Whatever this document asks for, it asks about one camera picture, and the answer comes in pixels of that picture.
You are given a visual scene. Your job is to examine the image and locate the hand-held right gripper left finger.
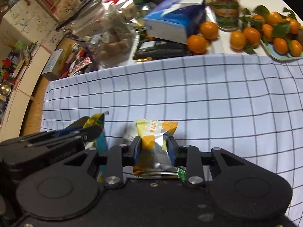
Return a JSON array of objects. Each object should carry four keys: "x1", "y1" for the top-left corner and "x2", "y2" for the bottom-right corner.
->
[{"x1": 63, "y1": 136, "x2": 143, "y2": 187}]

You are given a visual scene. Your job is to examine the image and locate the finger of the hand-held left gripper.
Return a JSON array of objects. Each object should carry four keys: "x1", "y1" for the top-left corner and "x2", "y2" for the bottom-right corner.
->
[
  {"x1": 24, "y1": 125, "x2": 105, "y2": 145},
  {"x1": 55, "y1": 117, "x2": 92, "y2": 137}
]

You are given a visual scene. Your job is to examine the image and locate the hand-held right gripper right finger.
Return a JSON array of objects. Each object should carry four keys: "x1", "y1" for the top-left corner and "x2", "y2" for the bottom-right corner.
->
[{"x1": 166, "y1": 136, "x2": 248, "y2": 187}]

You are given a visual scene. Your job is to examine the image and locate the olive green snack packet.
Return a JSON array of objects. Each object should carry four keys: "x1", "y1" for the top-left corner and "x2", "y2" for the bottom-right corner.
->
[{"x1": 79, "y1": 112, "x2": 109, "y2": 145}]

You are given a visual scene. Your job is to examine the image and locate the teal and gold tin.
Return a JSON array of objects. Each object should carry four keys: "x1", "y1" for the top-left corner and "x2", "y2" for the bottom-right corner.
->
[{"x1": 95, "y1": 134, "x2": 108, "y2": 183}]

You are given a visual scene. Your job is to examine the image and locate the white black-print snack packet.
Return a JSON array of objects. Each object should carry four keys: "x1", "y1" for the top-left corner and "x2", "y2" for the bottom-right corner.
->
[{"x1": 123, "y1": 125, "x2": 138, "y2": 143}]

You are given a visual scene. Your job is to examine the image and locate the yellow and silver snack packet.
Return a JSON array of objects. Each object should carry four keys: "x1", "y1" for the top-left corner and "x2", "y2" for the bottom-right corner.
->
[{"x1": 133, "y1": 119, "x2": 179, "y2": 179}]

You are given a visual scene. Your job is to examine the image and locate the dark green snack packet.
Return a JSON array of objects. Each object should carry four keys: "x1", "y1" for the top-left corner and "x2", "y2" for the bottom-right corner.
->
[{"x1": 177, "y1": 167, "x2": 188, "y2": 182}]

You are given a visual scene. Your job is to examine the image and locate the blue checked tablecloth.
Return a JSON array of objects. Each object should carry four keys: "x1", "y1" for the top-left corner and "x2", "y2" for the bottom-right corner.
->
[{"x1": 41, "y1": 53, "x2": 303, "y2": 225}]

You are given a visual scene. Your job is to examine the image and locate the white TV console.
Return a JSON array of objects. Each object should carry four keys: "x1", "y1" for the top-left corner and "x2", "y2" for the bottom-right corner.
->
[{"x1": 0, "y1": 45, "x2": 56, "y2": 142}]

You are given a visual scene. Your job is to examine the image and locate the grey cardboard box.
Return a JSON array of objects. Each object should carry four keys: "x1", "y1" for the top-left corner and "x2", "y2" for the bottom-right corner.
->
[{"x1": 42, "y1": 49, "x2": 70, "y2": 81}]

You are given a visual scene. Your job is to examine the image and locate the pile of colourful wrappers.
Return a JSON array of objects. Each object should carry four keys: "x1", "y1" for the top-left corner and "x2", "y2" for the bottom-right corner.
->
[{"x1": 61, "y1": 44, "x2": 100, "y2": 77}]

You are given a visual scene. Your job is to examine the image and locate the metal bowl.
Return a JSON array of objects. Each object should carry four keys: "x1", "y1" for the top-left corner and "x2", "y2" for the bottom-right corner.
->
[{"x1": 0, "y1": 82, "x2": 12, "y2": 96}]

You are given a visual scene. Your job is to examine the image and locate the large glass jar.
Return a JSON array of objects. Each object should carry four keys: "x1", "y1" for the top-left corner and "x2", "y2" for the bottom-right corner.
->
[{"x1": 71, "y1": 0, "x2": 136, "y2": 69}]

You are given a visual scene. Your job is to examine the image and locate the black notebook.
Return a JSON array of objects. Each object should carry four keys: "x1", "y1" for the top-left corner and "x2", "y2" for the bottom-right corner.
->
[{"x1": 133, "y1": 40, "x2": 193, "y2": 62}]

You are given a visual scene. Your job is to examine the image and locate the white cartoon cabinet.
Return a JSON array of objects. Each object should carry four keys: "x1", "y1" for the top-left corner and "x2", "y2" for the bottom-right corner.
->
[{"x1": 0, "y1": 0, "x2": 61, "y2": 50}]

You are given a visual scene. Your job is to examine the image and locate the tree print gift bag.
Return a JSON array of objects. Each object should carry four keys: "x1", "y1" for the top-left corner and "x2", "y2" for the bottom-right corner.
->
[{"x1": 48, "y1": 0, "x2": 82, "y2": 23}]

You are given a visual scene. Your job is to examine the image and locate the blue tissue pack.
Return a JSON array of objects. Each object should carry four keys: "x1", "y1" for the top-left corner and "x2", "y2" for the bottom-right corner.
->
[{"x1": 144, "y1": 0, "x2": 206, "y2": 45}]

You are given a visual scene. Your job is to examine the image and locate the pale green plate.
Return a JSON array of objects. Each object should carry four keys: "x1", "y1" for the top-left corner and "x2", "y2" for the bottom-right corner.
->
[{"x1": 259, "y1": 21, "x2": 303, "y2": 61}]

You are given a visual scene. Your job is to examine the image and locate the yellow-lid glass jar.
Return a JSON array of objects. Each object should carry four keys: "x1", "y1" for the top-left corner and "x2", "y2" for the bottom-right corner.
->
[{"x1": 210, "y1": 0, "x2": 240, "y2": 32}]

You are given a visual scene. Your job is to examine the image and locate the pile of leafy tangerines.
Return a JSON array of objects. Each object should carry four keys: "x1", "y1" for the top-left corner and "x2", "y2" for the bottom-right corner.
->
[{"x1": 239, "y1": 5, "x2": 303, "y2": 57}]

